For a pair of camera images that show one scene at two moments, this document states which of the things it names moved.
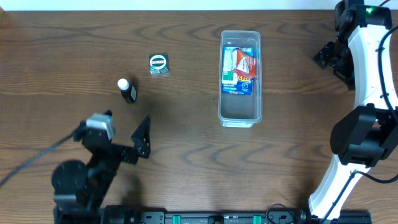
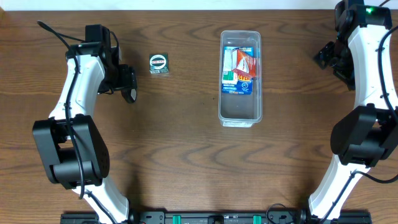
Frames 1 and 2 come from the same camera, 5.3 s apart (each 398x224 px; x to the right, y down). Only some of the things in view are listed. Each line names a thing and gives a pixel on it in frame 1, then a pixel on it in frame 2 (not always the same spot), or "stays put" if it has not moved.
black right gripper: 328,53 stays put
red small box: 242,63 stays put
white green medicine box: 229,76 stays put
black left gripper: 120,155 -> 129,76
